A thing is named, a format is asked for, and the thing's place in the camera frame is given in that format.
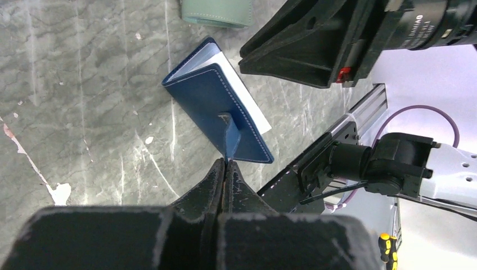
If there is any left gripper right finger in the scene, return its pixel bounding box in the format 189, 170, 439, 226
218, 160, 383, 270

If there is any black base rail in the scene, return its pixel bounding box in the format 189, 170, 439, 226
257, 121, 358, 214

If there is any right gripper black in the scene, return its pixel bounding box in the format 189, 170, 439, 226
239, 1, 476, 89

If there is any aluminium extrusion frame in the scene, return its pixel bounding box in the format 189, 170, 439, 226
326, 83, 389, 141

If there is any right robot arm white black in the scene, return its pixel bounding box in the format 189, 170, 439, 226
239, 1, 476, 218

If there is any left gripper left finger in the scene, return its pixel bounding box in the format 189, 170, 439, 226
2, 159, 226, 269

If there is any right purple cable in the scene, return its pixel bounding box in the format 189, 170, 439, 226
324, 105, 461, 213

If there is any yellow black screwdriver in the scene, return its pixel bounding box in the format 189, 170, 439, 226
378, 233, 398, 270

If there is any blue leather card holder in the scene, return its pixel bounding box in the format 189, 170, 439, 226
162, 37, 274, 164

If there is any green leather card holder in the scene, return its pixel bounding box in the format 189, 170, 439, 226
181, 0, 254, 29

